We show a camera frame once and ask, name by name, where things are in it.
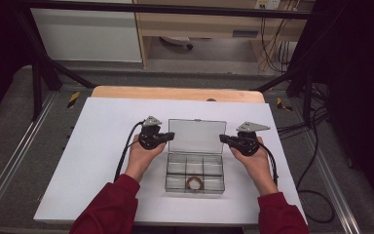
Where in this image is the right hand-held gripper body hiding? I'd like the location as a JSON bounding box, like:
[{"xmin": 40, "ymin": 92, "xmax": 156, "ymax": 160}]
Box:
[{"xmin": 233, "ymin": 121, "xmax": 271, "ymax": 157}]

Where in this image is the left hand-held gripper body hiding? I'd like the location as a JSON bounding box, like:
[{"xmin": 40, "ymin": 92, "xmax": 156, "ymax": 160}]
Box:
[{"xmin": 138, "ymin": 115, "xmax": 167, "ymax": 151}]

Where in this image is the clear plastic compartment box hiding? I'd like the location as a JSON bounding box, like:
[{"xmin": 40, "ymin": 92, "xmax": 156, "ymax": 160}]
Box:
[{"xmin": 165, "ymin": 118, "xmax": 228, "ymax": 195}]

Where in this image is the brown bead bracelet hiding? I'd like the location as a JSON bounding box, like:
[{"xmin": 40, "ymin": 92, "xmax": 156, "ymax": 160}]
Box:
[{"xmin": 184, "ymin": 175, "xmax": 206, "ymax": 193}]

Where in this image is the person's left hand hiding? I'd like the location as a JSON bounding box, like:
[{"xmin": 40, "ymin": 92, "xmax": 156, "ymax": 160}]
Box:
[{"xmin": 124, "ymin": 135, "xmax": 168, "ymax": 183}]

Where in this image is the person's right hand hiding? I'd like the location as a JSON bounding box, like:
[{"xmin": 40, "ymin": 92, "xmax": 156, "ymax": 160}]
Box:
[{"xmin": 229, "ymin": 136, "xmax": 279, "ymax": 197}]

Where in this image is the wooden table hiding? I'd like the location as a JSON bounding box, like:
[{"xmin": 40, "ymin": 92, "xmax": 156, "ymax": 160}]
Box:
[{"xmin": 91, "ymin": 85, "xmax": 266, "ymax": 104}]

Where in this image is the white table board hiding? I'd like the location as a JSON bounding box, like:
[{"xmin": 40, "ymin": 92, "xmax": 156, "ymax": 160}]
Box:
[{"xmin": 33, "ymin": 97, "xmax": 309, "ymax": 227}]

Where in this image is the yellow black striped tape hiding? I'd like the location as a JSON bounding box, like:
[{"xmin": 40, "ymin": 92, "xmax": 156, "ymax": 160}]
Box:
[
  {"xmin": 66, "ymin": 91, "xmax": 81, "ymax": 109},
  {"xmin": 276, "ymin": 97, "xmax": 294, "ymax": 112}
]

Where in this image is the white chair base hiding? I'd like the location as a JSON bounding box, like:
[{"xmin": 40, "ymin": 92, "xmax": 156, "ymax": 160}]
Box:
[{"xmin": 159, "ymin": 35, "xmax": 195, "ymax": 51}]

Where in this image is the wooden desk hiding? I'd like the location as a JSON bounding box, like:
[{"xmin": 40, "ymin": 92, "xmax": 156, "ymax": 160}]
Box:
[{"xmin": 132, "ymin": 0, "xmax": 316, "ymax": 68}]

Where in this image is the white cabinet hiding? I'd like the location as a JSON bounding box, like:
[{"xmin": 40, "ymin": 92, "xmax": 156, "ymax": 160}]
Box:
[{"xmin": 30, "ymin": 0, "xmax": 143, "ymax": 63}]

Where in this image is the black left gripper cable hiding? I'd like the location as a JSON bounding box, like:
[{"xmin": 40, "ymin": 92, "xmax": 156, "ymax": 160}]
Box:
[{"xmin": 113, "ymin": 119, "xmax": 147, "ymax": 183}]

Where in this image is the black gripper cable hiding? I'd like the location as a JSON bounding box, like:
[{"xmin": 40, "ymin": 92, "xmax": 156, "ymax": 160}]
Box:
[
  {"xmin": 257, "ymin": 140, "xmax": 280, "ymax": 186},
  {"xmin": 113, "ymin": 119, "xmax": 147, "ymax": 183}
]

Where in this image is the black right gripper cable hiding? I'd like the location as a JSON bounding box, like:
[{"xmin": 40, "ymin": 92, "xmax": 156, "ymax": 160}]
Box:
[{"xmin": 257, "ymin": 140, "xmax": 280, "ymax": 186}]

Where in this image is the black floor cable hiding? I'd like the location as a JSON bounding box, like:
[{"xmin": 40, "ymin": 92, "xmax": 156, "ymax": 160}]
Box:
[{"xmin": 277, "ymin": 84, "xmax": 337, "ymax": 224}]

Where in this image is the aluminium floor rail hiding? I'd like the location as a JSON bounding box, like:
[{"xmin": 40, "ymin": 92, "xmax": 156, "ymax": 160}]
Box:
[
  {"xmin": 305, "ymin": 130, "xmax": 362, "ymax": 234},
  {"xmin": 0, "ymin": 92, "xmax": 58, "ymax": 222}
]

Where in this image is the bundle of hanging cables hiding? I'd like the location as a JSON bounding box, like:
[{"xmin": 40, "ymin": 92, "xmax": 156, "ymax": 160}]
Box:
[{"xmin": 259, "ymin": 16, "xmax": 298, "ymax": 74}]

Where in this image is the dark rectangular desk handle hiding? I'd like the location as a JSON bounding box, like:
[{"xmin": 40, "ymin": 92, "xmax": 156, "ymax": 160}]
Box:
[{"xmin": 232, "ymin": 29, "xmax": 260, "ymax": 39}]

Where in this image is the black metal frame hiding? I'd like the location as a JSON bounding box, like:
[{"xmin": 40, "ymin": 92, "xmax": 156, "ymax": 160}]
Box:
[{"xmin": 13, "ymin": 0, "xmax": 339, "ymax": 128}]

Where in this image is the white wall socket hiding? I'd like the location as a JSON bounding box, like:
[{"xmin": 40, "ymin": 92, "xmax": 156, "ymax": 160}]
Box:
[{"xmin": 254, "ymin": 0, "xmax": 281, "ymax": 11}]

